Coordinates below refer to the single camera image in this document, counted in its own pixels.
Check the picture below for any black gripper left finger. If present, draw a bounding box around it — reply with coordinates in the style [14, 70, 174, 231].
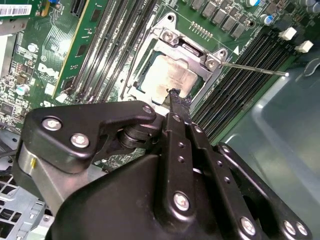
[11, 88, 200, 221]

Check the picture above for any metal locking lever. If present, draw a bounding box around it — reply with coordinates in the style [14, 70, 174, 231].
[218, 61, 290, 77]
[122, 51, 141, 101]

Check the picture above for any metal socket cover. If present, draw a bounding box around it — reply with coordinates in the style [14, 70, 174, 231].
[131, 41, 213, 111]

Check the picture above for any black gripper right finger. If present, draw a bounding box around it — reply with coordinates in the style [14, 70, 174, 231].
[176, 89, 313, 240]

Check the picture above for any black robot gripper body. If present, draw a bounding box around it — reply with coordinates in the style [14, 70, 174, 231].
[46, 152, 236, 240]

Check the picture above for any silver CPU chip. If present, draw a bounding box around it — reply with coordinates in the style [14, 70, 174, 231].
[138, 53, 200, 106]

